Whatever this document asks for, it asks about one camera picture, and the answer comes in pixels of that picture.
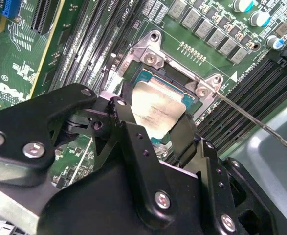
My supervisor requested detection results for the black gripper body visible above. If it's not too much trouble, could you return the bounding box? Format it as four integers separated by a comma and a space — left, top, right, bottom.
39, 160, 221, 235

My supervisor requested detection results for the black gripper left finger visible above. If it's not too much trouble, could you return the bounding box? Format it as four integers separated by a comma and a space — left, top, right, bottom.
0, 82, 178, 230

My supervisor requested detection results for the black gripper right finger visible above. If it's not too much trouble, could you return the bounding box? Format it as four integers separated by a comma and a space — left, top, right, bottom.
169, 114, 277, 235

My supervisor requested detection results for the metal locking lever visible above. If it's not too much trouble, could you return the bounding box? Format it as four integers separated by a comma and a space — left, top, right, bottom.
71, 136, 95, 184
213, 92, 287, 157

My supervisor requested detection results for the silver CPU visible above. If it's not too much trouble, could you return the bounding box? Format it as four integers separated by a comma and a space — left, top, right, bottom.
130, 68, 198, 146

